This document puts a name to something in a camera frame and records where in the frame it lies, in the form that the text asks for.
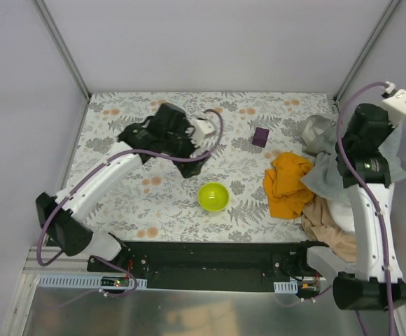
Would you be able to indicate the right aluminium frame post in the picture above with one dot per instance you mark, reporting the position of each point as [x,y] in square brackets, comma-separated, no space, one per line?
[376,33]

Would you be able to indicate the grey sweatshirt cloth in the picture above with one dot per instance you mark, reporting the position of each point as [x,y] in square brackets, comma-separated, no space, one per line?
[319,135]

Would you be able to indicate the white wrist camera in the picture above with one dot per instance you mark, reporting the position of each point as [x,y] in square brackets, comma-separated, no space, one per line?
[200,129]
[394,103]

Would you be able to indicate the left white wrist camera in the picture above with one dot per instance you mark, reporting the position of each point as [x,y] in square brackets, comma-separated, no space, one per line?
[200,129]

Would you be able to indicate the orange cloth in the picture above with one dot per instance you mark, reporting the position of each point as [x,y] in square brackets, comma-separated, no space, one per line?
[286,193]

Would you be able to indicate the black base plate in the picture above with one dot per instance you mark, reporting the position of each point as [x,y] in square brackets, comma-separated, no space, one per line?
[204,266]

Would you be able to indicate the beige cloth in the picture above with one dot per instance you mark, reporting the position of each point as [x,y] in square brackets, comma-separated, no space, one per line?
[319,225]

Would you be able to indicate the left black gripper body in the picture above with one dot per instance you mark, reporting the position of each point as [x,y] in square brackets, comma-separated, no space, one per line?
[187,152]

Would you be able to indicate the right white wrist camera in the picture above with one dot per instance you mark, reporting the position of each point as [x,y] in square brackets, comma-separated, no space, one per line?
[394,103]

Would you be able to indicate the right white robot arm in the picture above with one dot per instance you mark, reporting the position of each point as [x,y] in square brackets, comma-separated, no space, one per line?
[376,282]

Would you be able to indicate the aluminium frame post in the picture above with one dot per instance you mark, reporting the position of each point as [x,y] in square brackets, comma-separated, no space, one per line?
[61,46]
[376,33]

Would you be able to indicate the left aluminium frame post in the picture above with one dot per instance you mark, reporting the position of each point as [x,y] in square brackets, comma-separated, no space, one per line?
[61,46]

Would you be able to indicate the white towel grey trim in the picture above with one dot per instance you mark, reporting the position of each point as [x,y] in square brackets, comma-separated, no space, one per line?
[342,215]

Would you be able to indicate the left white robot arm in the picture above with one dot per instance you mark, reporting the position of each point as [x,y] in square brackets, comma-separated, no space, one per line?
[62,215]

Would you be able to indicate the purple cube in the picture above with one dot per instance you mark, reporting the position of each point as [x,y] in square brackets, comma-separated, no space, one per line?
[260,137]

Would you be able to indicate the floral tablecloth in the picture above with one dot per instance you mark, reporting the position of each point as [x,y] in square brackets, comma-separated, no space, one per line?
[157,203]

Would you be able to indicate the yellow-green bowl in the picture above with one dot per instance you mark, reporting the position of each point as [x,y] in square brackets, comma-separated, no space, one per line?
[213,197]

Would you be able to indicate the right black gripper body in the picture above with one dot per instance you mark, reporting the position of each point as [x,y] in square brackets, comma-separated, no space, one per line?
[348,146]

